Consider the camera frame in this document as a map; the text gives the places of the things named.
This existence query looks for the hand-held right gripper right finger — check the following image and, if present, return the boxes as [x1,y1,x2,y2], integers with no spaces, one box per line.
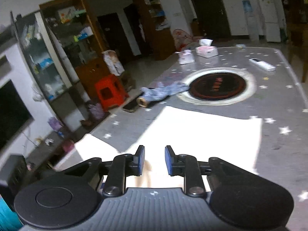
[164,145,259,197]

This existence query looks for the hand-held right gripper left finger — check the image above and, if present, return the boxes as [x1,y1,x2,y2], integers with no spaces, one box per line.
[64,145,145,197]

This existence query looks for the cream pants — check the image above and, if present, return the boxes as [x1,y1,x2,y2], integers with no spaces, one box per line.
[74,106,263,190]

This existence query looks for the dark smartphone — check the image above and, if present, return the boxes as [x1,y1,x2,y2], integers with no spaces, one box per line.
[123,97,140,113]

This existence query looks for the purple patterned bag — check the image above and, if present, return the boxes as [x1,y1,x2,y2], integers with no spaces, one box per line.
[88,102,105,122]

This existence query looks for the red plastic stool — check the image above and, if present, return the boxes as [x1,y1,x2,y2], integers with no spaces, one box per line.
[94,74,129,112]

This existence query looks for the round built-in induction cooktop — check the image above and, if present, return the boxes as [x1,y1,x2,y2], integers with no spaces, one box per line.
[177,67,256,105]

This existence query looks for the small purple gift bag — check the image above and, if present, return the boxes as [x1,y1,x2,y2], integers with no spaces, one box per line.
[48,117,64,131]

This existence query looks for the low television stand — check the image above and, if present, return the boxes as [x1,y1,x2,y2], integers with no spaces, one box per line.
[24,132,80,170]

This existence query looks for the white paper bag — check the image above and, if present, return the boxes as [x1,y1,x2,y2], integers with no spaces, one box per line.
[102,50,125,76]

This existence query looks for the clear plastic container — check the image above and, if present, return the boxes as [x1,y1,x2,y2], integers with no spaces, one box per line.
[175,50,195,64]

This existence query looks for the clear tissue box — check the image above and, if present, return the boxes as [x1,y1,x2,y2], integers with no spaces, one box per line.
[196,39,218,58]

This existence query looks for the red patterned play tent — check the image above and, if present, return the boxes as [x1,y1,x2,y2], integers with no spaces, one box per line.
[172,29,205,51]

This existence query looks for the grey star-printed tablecloth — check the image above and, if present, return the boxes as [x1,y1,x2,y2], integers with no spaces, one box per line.
[55,46,308,231]

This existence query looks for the black speaker box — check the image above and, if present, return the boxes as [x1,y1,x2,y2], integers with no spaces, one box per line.
[0,155,28,188]

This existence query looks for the narrow wooden shelf cabinet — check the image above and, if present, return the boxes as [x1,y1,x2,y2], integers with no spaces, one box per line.
[140,0,176,60]

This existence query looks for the white remote control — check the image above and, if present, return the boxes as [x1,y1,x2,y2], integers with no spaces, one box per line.
[249,58,276,72]

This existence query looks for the flat screen television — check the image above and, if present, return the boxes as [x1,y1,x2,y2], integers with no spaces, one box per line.
[0,79,34,150]

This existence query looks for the glass door cabinet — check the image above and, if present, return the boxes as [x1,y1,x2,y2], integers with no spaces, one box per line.
[11,12,80,130]

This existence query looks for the large wooden display cabinet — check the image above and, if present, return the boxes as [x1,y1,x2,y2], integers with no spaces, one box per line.
[40,0,106,94]

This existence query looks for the dark wooden door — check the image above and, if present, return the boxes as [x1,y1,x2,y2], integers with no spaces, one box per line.
[187,0,231,39]

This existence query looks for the white water dispenser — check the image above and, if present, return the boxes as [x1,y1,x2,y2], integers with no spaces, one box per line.
[247,12,260,41]

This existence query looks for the white refrigerator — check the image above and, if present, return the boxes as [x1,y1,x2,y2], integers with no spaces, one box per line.
[257,0,281,42]

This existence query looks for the dark wooden shelf unit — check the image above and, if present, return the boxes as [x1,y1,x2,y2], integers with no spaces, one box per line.
[277,0,308,82]

